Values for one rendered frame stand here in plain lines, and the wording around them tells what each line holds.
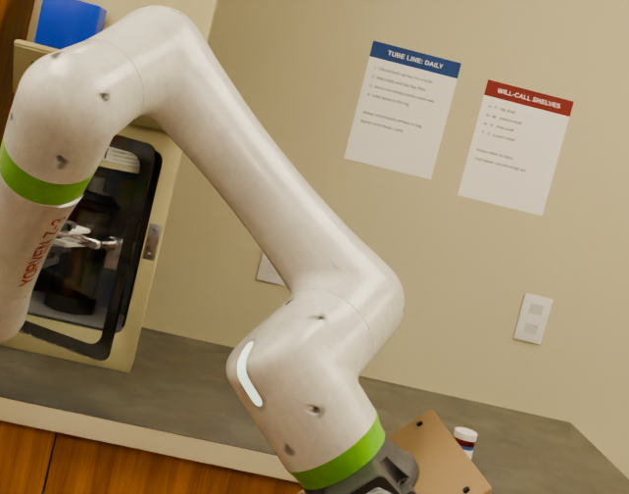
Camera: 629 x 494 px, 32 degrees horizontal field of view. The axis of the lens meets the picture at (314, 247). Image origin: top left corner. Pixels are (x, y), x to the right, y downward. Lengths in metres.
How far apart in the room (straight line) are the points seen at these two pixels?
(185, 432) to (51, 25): 0.74
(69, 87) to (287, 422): 0.45
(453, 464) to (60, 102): 0.62
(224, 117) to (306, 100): 1.15
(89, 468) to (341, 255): 0.73
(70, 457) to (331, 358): 0.76
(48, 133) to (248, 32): 1.29
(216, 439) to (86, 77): 0.81
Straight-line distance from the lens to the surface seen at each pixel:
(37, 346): 2.16
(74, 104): 1.26
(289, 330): 1.27
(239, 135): 1.37
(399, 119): 2.54
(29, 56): 2.00
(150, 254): 2.10
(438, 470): 1.34
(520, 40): 2.60
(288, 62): 2.51
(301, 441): 1.28
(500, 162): 2.59
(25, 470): 1.95
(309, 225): 1.37
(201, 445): 1.88
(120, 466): 1.93
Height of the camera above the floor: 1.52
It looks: 7 degrees down
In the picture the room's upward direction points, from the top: 14 degrees clockwise
